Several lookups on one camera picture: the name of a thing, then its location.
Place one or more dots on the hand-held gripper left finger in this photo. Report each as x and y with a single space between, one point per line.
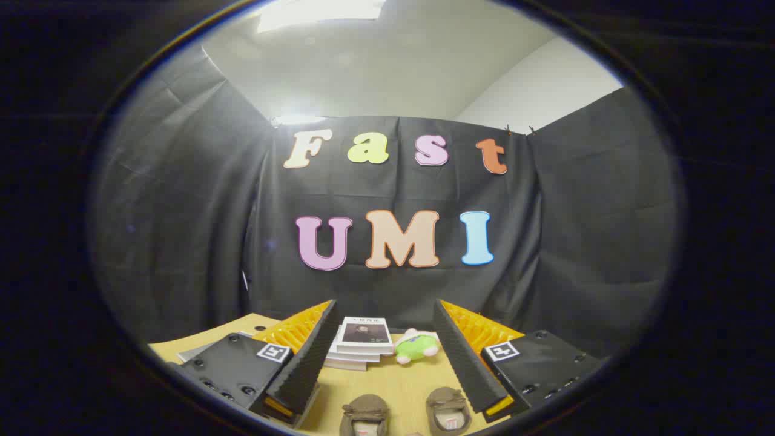
309 363

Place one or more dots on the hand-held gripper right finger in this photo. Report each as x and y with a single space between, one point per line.
463 363

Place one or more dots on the black backdrop cloth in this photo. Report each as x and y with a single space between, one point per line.
200 212

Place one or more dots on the ceiling light panel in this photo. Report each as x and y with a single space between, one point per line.
321 13

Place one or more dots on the white book portrait cover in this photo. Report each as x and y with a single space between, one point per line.
363 333

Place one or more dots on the green plush toy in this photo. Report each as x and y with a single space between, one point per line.
416 348

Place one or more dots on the brown fuzzy shoe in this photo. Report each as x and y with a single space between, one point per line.
447 402
365 412

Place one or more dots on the plain white book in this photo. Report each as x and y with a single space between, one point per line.
348 362

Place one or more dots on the cream fabric storage box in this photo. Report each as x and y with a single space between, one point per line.
203 348

